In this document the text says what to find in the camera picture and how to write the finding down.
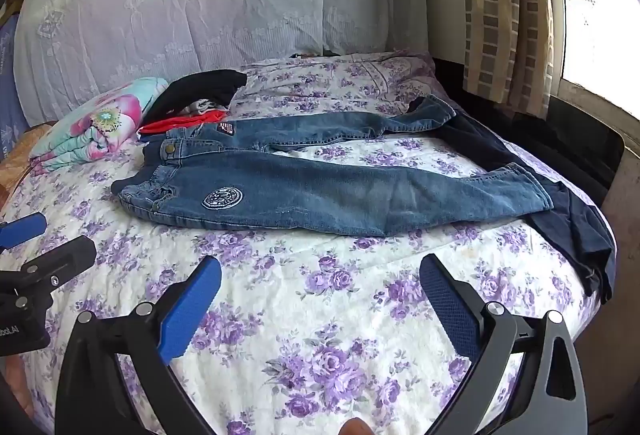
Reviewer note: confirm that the person's right hand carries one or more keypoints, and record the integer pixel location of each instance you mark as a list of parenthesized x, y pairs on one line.
[(354, 429)]

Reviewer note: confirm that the white grey garment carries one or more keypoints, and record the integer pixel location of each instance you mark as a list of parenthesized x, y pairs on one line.
[(202, 105)]

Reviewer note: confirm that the red garment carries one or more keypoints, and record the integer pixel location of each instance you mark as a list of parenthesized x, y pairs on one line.
[(175, 122)]

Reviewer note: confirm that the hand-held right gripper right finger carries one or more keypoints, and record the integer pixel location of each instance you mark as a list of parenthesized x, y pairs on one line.
[(450, 310)]

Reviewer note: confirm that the blue denim pants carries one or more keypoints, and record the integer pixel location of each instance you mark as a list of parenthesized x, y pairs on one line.
[(300, 185)]

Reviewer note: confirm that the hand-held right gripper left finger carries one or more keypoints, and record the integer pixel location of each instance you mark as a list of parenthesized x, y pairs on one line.
[(192, 310)]

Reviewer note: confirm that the bright window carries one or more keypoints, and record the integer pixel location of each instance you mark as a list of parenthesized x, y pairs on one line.
[(600, 15)]

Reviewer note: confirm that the black garment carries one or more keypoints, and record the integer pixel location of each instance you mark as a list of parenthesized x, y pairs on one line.
[(200, 87)]

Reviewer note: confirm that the beige checked curtain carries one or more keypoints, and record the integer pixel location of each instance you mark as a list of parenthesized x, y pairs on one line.
[(500, 15)]

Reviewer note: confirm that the blue printed cloth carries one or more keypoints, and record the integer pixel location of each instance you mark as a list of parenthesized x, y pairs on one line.
[(10, 80)]

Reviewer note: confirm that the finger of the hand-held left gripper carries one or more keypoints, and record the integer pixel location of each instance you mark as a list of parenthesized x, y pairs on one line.
[(70, 257), (22, 230)]

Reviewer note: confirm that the black bed frame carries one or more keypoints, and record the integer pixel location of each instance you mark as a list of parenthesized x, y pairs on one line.
[(585, 140)]

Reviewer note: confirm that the purple floral bedsheet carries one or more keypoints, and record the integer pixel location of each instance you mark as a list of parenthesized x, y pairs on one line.
[(300, 315)]

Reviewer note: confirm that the brown cloth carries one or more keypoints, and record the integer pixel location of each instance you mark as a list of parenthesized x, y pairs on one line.
[(15, 170)]

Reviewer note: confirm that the folded floral blanket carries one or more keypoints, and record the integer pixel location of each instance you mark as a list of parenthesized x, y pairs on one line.
[(100, 125)]

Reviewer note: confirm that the dark navy garment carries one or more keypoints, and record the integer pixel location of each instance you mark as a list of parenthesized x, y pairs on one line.
[(575, 225)]

